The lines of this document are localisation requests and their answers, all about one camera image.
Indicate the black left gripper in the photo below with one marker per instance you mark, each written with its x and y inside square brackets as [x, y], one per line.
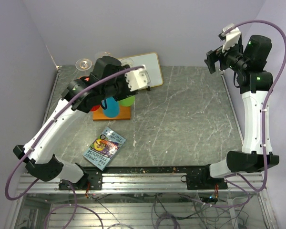
[127, 92]

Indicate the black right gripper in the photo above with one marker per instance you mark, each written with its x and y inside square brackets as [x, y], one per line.
[213, 56]

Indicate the green plastic goblet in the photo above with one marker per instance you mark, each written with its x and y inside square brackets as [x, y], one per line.
[127, 101]

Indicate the blue plastic goblet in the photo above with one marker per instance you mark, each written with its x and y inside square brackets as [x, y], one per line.
[110, 107]

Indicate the red plastic goblet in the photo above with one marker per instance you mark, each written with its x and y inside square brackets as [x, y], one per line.
[96, 107]

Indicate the clear smooth wine glass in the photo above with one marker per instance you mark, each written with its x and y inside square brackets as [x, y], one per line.
[101, 54]

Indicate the clear ribbed wine glass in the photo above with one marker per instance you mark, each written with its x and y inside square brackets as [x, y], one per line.
[83, 64]

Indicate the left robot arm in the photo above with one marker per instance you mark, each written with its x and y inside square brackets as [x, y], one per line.
[108, 78]

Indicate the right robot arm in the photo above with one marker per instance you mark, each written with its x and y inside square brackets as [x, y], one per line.
[254, 84]

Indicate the wooden rack base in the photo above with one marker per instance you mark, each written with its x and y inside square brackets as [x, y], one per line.
[125, 114]

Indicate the gold framed whiteboard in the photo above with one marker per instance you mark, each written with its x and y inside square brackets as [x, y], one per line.
[151, 61]

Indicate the colourful treehouse book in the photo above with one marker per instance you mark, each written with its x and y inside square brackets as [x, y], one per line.
[103, 149]

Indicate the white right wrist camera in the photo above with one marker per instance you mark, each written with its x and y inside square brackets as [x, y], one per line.
[231, 35]

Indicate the aluminium rail frame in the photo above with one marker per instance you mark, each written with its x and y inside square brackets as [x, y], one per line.
[141, 180]

